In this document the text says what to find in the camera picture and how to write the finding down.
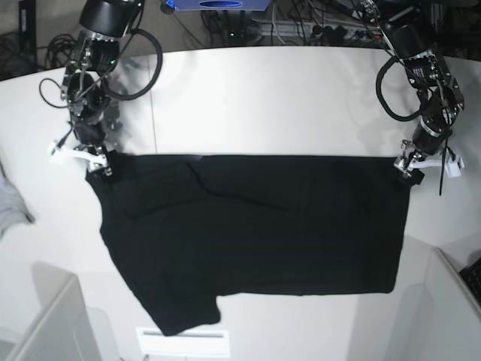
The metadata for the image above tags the white partition left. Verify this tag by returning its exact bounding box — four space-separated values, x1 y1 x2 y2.
1 262 102 360

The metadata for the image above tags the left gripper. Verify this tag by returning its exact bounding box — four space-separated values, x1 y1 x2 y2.
394 120 452 187

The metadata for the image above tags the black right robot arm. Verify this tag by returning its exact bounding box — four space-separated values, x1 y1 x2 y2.
60 1 144 176

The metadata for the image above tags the blue box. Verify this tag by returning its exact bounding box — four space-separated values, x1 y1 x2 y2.
168 0 271 11

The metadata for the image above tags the coiled black cable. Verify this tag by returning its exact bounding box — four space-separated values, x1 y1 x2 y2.
44 33 82 69

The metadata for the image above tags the grey cloth at left edge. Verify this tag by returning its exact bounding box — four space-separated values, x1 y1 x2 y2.
1 165 35 238

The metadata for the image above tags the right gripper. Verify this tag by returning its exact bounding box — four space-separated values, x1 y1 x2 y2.
70 113 126 184

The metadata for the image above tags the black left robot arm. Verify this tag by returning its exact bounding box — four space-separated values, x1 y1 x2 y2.
352 1 464 186

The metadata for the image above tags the white partition right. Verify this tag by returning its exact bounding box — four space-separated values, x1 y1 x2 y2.
391 249 480 360

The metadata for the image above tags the white partition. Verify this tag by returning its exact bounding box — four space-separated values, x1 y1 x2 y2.
1 262 102 360
391 249 480 360

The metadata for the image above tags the black T-shirt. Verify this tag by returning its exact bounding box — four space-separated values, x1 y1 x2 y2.
87 154 410 336

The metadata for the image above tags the black keyboard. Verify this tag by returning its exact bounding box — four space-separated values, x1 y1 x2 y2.
459 259 481 303

